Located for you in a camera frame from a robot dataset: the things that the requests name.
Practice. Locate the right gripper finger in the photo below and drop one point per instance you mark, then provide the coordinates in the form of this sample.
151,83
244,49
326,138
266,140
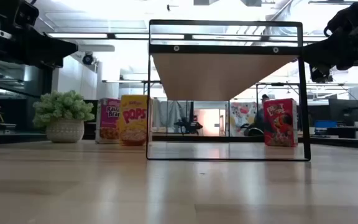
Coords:
322,56

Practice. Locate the person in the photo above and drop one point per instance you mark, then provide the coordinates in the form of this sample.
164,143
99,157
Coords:
261,119

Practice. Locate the black monitor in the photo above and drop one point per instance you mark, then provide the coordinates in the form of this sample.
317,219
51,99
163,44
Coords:
343,110

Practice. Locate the Froot Loops cereal box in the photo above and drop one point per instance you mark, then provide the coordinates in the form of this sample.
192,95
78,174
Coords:
280,123

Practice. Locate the wooden shelf with black frame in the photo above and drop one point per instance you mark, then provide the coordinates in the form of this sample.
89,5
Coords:
216,74

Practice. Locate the black background robot arm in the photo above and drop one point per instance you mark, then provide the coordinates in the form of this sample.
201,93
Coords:
189,124

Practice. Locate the black aluminium rail frame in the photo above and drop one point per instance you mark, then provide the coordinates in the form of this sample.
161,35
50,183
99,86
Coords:
197,137

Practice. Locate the round green plant, white pot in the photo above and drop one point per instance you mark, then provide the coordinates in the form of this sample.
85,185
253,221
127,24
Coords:
62,115

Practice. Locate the round black ceiling camera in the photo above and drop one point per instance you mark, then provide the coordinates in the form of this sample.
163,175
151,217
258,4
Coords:
88,59

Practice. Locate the blue box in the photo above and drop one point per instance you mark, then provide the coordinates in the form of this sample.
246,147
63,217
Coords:
325,124

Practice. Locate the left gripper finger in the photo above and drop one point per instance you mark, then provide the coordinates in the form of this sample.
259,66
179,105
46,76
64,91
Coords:
57,49

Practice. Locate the colourful printed cloth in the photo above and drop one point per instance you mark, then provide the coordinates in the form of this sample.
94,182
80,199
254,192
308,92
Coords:
239,116

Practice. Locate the Corn Pops cereal box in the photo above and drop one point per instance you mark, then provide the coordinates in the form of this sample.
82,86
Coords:
134,121

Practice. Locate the Raisin Bran cereal box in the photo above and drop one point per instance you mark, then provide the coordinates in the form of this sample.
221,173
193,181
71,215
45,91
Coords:
109,119

